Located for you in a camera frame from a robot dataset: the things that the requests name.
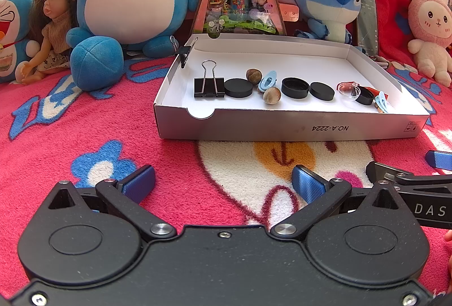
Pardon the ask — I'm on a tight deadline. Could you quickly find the blue hair clip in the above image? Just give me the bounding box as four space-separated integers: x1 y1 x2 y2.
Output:
373 91 390 113
256 70 278 94

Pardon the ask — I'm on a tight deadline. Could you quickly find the clear plastic lid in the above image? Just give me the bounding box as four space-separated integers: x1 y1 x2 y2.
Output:
337 81 361 102

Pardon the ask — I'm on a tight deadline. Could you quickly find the small black binder clip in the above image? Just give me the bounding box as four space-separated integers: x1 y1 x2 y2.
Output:
169 35 199 69

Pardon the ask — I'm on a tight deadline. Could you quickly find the pink bunny plush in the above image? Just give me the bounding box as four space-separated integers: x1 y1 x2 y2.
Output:
403 0 452 88

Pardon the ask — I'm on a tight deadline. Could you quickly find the black smartphone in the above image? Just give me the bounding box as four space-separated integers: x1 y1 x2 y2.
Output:
355 0 380 56

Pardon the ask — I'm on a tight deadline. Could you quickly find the shallow cardboard box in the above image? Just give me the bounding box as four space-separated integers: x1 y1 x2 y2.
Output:
153 32 431 142

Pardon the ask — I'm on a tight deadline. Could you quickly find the person's right hand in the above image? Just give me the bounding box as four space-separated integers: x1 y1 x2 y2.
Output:
444 229 452 285

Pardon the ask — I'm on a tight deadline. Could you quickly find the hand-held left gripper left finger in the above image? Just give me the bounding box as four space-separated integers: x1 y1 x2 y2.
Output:
47 165 177 242

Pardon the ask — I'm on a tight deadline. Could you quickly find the beaded cord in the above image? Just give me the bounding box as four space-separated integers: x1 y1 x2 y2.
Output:
367 55 390 69

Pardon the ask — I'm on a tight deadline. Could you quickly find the large black binder clip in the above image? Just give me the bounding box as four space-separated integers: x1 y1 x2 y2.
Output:
194 60 225 98

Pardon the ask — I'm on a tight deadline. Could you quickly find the black plastic cap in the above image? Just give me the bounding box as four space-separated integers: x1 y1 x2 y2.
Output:
281 77 311 99
355 89 375 106

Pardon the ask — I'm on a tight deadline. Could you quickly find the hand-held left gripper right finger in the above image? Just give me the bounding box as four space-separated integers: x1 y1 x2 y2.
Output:
270 165 403 241

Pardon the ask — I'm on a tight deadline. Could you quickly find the black round disc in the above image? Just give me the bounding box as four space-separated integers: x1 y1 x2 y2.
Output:
309 81 336 102
224 78 254 98

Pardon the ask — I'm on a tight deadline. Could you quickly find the round blue mouse plush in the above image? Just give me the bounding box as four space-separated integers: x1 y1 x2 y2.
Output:
66 0 209 92

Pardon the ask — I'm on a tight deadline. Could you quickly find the blue robot cat plush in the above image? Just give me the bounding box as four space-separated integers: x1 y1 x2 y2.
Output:
0 0 39 84

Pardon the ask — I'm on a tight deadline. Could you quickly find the brown-haired doll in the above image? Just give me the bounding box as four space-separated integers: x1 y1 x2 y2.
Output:
19 0 80 85

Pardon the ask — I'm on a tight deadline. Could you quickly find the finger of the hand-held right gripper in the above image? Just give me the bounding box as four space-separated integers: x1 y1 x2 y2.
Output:
425 150 452 171
365 161 452 187

